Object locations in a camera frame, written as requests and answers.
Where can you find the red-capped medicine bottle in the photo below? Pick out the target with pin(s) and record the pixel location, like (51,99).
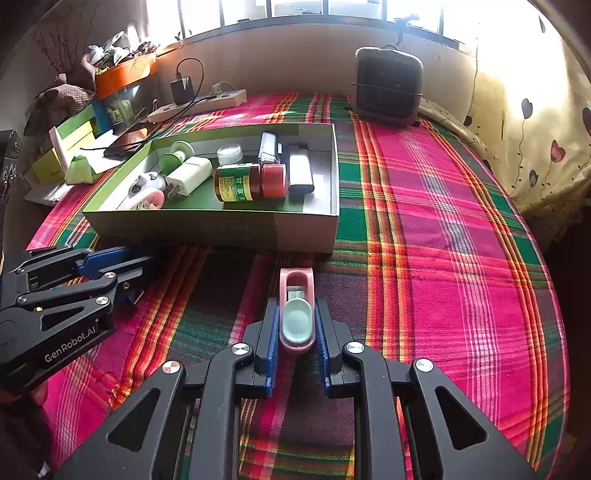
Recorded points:
(235,183)

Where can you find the white power strip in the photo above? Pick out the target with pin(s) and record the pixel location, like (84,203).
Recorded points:
(217,99)

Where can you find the flat green and white boxes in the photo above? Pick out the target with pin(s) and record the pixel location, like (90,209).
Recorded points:
(69,138)

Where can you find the person's left hand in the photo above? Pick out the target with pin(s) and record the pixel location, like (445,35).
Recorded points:
(40,395)

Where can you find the cream heart-print curtain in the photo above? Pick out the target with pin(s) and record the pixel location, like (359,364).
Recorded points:
(531,115)

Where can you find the black charger adapter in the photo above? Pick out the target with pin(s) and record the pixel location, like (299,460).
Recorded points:
(181,91)

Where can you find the green cardboard box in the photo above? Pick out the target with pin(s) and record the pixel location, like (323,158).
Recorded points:
(207,230)

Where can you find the white card stand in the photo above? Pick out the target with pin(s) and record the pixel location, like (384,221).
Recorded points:
(60,147)

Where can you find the light green packet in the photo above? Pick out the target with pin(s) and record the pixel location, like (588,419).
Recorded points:
(83,170)

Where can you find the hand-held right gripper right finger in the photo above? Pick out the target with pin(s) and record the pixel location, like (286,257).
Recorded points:
(322,350)

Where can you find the pile of assorted trinkets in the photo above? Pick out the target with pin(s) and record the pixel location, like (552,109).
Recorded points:
(111,50)

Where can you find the small clear jar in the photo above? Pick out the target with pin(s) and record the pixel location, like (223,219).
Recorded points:
(229,153)

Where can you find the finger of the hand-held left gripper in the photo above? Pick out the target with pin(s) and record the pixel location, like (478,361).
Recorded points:
(106,261)
(131,273)

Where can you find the black smartphone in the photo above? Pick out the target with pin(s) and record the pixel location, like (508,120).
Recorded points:
(129,141)

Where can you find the brown space heater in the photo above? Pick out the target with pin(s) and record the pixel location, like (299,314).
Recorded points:
(388,87)

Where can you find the orange box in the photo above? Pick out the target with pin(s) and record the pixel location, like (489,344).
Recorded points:
(122,76)

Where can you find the window grille bars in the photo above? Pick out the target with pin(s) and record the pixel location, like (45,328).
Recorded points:
(323,9)

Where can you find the green and white round knob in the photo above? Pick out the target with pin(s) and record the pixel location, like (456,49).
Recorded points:
(178,154)

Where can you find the green printed box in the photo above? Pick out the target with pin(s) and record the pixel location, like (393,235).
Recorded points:
(117,110)

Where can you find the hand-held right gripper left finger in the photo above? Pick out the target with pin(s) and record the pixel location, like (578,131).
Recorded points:
(272,350)

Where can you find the brown checked cloth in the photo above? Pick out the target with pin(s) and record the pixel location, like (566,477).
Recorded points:
(57,101)

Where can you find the black lighter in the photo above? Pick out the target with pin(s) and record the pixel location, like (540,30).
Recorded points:
(300,170)

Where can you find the pink and mint clip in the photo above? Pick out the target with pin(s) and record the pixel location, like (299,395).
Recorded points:
(298,318)

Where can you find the pink plaid blanket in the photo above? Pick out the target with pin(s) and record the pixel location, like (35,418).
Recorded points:
(438,254)

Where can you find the white charger plug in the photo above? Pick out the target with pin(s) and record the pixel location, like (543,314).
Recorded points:
(189,175)

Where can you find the white knob with black spot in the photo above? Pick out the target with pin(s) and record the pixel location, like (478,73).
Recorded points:
(147,182)

